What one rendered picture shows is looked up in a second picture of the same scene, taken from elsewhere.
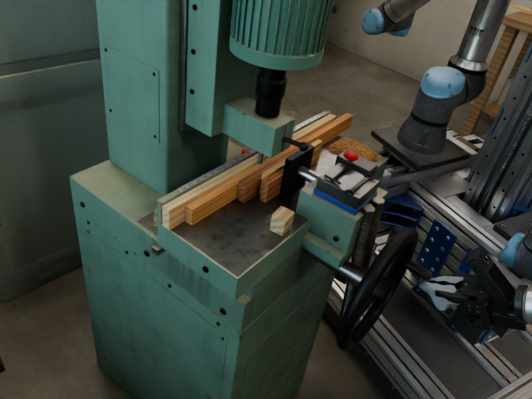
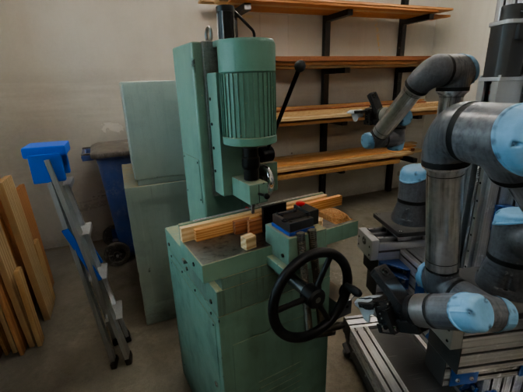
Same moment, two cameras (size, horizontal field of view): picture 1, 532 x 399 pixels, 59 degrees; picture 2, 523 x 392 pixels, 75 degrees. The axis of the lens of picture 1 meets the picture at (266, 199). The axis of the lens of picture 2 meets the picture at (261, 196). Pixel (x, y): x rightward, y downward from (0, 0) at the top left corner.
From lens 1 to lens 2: 0.55 m
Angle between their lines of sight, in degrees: 31
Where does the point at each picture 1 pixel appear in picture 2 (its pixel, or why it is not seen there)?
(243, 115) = (237, 180)
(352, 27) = not seen: hidden behind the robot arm
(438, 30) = not seen: hidden behind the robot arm
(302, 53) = (253, 136)
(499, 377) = not seen: outside the picture
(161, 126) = (202, 192)
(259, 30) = (228, 126)
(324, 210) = (275, 235)
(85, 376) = (173, 378)
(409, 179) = (399, 246)
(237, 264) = (208, 259)
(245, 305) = (216, 292)
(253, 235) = (229, 248)
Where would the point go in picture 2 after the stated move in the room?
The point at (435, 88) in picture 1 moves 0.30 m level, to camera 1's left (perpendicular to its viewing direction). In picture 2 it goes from (406, 176) to (331, 169)
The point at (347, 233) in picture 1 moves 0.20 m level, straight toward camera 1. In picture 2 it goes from (286, 250) to (238, 280)
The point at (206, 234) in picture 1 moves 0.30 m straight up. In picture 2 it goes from (201, 246) to (192, 152)
